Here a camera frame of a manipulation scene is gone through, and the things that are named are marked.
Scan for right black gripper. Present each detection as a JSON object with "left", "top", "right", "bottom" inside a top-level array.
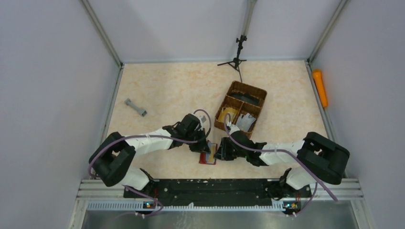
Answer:
[{"left": 213, "top": 137, "right": 248, "bottom": 161}]

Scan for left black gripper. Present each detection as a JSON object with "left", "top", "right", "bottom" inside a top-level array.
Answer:
[{"left": 184, "top": 128, "right": 211, "bottom": 154}]

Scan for gold credit card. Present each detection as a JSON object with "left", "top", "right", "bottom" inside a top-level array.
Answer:
[{"left": 206, "top": 144, "right": 217, "bottom": 164}]

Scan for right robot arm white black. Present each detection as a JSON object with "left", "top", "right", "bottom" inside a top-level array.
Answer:
[{"left": 214, "top": 131, "right": 350, "bottom": 197}]

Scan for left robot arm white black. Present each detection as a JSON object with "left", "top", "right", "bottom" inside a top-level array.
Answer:
[{"left": 89, "top": 114, "right": 210, "bottom": 197}]

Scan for light blue card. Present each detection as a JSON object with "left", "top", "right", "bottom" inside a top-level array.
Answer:
[{"left": 207, "top": 140, "right": 213, "bottom": 154}]

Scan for silver cards in basket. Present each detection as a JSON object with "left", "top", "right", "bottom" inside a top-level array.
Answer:
[{"left": 235, "top": 113, "right": 256, "bottom": 132}]

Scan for gold card in basket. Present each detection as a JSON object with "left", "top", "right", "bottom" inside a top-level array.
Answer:
[{"left": 217, "top": 106, "right": 239, "bottom": 125}]

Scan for brown wicker divided basket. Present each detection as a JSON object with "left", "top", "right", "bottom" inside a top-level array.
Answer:
[{"left": 214, "top": 81, "right": 267, "bottom": 138}]

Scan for black item in basket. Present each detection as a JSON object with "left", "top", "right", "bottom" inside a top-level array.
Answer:
[{"left": 229, "top": 92, "right": 259, "bottom": 106}]

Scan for grey plastic connector piece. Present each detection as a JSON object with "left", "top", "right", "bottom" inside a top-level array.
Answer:
[{"left": 124, "top": 98, "right": 147, "bottom": 117}]

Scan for black mini tripod stand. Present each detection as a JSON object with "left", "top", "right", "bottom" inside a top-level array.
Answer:
[{"left": 217, "top": 35, "right": 247, "bottom": 82}]

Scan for orange flashlight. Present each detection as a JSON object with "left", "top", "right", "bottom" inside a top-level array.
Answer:
[{"left": 312, "top": 69, "right": 328, "bottom": 108}]

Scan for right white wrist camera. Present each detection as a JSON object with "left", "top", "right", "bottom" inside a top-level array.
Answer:
[{"left": 226, "top": 124, "right": 240, "bottom": 135}]

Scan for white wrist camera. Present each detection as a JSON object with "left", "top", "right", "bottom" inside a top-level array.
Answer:
[
  {"left": 226, "top": 124, "right": 240, "bottom": 135},
  {"left": 197, "top": 115, "right": 207, "bottom": 126}
]

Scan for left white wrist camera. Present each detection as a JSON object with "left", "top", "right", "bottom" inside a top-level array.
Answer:
[{"left": 197, "top": 115, "right": 207, "bottom": 126}]

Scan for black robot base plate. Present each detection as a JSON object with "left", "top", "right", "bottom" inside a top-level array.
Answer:
[{"left": 123, "top": 178, "right": 312, "bottom": 209}]

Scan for white perforated cable duct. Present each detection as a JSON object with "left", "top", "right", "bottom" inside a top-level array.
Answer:
[{"left": 87, "top": 200, "right": 286, "bottom": 211}]

